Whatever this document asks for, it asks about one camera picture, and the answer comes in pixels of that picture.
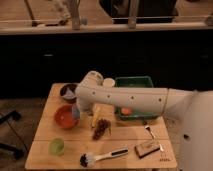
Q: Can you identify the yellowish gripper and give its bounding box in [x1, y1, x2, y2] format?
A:
[92, 104, 114, 119]

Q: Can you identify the blue-grey sponge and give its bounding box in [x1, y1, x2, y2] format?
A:
[72, 105, 80, 120]

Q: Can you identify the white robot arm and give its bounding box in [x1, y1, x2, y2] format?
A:
[75, 71, 213, 171]

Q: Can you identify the white cloth in bowl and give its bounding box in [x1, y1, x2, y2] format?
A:
[63, 88, 75, 100]

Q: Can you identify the dark brown bowl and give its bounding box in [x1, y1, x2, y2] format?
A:
[60, 83, 77, 103]

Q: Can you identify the red bowl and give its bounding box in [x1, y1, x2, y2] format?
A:
[54, 105, 80, 129]

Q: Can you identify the brown grape bunch toy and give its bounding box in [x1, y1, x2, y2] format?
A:
[92, 119, 111, 140]

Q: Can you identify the yellow banana toy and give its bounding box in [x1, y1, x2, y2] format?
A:
[91, 116, 99, 128]

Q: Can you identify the red tomato toy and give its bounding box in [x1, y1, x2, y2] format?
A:
[121, 107, 132, 116]

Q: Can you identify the white cup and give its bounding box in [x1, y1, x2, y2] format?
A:
[103, 78, 115, 88]

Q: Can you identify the green plastic tray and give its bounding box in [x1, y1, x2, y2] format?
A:
[115, 76, 158, 120]

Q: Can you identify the metal fork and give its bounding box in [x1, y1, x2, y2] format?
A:
[145, 125, 165, 152]

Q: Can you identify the white dish brush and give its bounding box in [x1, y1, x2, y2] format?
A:
[80, 148, 129, 168]

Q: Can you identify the wooden block brush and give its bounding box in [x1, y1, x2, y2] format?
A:
[134, 140, 160, 159]

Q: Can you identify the green plastic cup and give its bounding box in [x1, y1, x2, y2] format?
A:
[49, 138, 64, 156]

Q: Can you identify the black office chair base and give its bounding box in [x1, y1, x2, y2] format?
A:
[0, 110, 25, 160]

